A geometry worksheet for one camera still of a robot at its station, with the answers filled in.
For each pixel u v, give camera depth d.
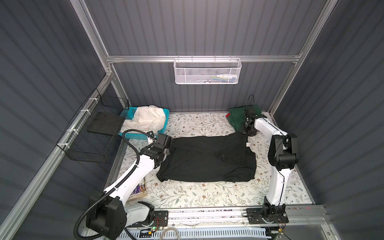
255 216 0.74
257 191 0.83
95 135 0.74
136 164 0.50
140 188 0.81
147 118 1.12
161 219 0.72
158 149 0.63
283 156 0.56
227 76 0.91
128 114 1.12
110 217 0.39
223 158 0.91
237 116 1.10
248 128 0.85
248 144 0.98
